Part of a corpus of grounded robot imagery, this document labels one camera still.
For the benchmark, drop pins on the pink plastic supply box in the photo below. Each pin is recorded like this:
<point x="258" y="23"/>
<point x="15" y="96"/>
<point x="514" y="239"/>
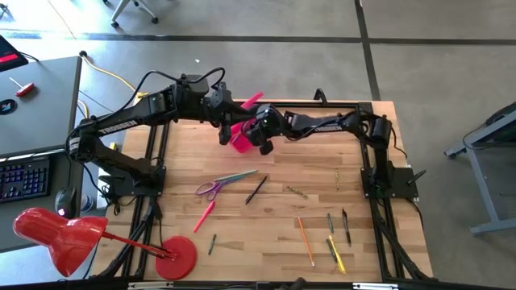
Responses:
<point x="242" y="143"/>

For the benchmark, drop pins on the grey desk top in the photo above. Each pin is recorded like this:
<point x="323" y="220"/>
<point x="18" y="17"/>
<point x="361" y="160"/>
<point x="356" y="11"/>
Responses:
<point x="44" y="121"/>

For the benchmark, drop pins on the black aluminium table frame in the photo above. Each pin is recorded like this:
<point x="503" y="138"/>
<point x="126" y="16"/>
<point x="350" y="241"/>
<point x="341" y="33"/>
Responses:
<point x="342" y="104"/>

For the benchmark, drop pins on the light green pencil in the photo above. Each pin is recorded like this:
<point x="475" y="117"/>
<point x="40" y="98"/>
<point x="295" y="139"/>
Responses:
<point x="238" y="175"/>

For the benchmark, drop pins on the black computer mouse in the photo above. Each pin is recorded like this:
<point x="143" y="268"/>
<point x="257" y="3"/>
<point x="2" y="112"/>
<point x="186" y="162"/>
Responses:
<point x="65" y="201"/>

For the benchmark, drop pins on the dark desk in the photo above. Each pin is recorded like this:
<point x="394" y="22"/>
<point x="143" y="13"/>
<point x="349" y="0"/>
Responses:
<point x="60" y="173"/>

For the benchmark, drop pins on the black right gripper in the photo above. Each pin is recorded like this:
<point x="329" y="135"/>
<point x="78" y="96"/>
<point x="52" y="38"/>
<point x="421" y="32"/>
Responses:
<point x="268" y="125"/>

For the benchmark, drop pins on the office chair base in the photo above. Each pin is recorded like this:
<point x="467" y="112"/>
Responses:
<point x="119" y="12"/>

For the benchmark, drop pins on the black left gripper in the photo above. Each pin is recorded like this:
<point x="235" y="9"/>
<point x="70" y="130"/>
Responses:
<point x="221" y="102"/>

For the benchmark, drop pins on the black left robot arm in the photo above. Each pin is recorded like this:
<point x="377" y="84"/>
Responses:
<point x="153" y="106"/>

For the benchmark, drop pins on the black monitor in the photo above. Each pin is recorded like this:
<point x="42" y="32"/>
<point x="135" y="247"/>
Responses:
<point x="10" y="54"/>

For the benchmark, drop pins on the blue white round container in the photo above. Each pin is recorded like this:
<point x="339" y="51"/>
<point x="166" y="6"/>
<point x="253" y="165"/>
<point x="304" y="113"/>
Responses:
<point x="86" y="203"/>

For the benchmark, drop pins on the black frame hook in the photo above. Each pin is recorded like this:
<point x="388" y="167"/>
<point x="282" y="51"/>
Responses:
<point x="319" y="90"/>

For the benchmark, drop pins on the yellow pen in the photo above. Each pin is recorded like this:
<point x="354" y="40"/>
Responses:
<point x="337" y="254"/>

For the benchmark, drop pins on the pink pen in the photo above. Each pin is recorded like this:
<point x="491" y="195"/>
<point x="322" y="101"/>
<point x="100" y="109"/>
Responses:
<point x="204" y="216"/>

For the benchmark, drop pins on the grey metal table frame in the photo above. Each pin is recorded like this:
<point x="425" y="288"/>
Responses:
<point x="496" y="226"/>

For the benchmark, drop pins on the dark slim pen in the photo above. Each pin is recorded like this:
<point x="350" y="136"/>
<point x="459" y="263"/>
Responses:
<point x="330" y="249"/>

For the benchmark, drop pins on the black keyboard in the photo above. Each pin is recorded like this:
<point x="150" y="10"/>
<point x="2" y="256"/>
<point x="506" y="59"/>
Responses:
<point x="24" y="179"/>

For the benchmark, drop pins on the red desk lamp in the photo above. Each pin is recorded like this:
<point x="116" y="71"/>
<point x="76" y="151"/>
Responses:
<point x="64" y="241"/>

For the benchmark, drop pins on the silver metal bracket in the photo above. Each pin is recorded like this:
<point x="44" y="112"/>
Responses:
<point x="375" y="286"/>
<point x="149" y="285"/>

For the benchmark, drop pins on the grey green pen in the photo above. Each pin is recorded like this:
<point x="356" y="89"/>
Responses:
<point x="330" y="223"/>

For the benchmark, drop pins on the black pen with silver trim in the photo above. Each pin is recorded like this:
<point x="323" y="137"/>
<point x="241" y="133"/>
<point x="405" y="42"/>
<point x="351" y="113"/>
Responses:
<point x="346" y="227"/>

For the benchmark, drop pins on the round black sticker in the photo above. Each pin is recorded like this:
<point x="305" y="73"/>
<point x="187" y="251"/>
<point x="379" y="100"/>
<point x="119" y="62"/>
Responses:
<point x="7" y="107"/>

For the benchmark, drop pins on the orange pencil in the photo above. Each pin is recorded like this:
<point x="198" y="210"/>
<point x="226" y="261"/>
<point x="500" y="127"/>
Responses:
<point x="306" y="241"/>

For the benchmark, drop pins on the short dark green pen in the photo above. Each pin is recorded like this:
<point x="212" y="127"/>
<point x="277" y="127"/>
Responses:
<point x="212" y="244"/>

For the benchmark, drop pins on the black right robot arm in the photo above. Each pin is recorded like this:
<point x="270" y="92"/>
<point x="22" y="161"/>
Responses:
<point x="381" y="161"/>

